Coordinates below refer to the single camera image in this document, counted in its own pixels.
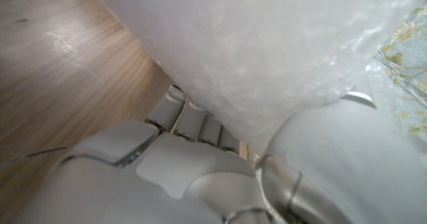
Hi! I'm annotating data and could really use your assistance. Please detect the floral printed backdrop cloth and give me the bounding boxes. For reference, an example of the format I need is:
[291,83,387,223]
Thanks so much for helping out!
[366,3,427,141]

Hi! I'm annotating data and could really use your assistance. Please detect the bubble wrap roll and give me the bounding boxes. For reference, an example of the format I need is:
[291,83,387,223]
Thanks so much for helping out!
[88,0,427,151]

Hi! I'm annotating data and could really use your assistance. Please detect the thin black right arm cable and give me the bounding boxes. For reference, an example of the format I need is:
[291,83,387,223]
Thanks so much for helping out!
[0,146,68,167]

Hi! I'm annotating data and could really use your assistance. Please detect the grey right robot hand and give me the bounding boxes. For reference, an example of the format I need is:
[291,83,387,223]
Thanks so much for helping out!
[13,83,427,224]

